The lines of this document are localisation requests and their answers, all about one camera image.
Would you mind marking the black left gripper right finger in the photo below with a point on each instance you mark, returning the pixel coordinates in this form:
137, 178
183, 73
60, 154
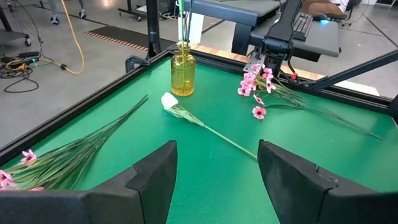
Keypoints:
311, 202

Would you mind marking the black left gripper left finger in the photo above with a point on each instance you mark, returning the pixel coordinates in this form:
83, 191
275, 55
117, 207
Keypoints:
109, 208

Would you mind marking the pink flower spray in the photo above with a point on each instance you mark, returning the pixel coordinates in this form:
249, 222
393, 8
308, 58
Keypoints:
248, 82
77, 155

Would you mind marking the white tulip with green stem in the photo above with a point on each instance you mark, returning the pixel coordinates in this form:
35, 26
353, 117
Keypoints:
181, 18
169, 100

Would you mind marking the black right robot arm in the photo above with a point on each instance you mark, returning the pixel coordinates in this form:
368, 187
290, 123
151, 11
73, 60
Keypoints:
281, 28

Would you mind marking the amber glass vase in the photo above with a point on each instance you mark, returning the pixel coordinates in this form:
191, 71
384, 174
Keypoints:
183, 74

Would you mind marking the green table mat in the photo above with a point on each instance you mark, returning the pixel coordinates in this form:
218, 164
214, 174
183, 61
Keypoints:
217, 174

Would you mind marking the small red clip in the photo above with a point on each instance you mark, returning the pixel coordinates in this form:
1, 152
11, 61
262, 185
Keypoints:
293, 76

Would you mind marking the black clamp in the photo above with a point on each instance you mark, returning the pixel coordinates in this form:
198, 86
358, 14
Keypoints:
132, 60

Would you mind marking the grey keyboard desk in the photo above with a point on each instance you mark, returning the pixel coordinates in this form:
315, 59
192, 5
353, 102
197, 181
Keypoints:
323, 40

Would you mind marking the black power strip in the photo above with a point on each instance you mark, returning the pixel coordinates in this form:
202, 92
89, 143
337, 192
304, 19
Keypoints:
29, 54

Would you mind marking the black mat with striped edge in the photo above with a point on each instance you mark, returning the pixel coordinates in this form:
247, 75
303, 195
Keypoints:
124, 35

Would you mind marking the black computer keyboard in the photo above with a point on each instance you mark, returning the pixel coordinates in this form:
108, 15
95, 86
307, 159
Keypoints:
302, 26

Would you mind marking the computer mouse with blue light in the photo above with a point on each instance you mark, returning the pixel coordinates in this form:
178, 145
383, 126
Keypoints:
320, 18

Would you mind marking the black upright pole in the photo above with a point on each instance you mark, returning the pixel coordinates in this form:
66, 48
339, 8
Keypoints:
153, 28

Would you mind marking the person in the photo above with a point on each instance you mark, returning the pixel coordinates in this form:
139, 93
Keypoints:
320, 7

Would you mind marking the caster wheel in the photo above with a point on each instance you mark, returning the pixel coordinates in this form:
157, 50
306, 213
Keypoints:
82, 14
55, 20

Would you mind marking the black rolling stand base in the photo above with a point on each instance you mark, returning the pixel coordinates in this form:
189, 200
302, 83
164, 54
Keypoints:
130, 12

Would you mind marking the grey rolling cart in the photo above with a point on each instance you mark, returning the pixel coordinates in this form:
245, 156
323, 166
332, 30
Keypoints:
12, 35

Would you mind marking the white panel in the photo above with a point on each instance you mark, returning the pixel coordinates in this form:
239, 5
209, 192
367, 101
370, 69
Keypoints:
197, 28

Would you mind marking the grey monitor desk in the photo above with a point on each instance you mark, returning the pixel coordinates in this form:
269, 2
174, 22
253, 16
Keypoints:
236, 9

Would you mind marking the black table frame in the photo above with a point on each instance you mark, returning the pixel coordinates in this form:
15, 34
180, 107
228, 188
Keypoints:
62, 119

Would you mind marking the black diagonal frame strut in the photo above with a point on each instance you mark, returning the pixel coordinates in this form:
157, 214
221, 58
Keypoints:
357, 70

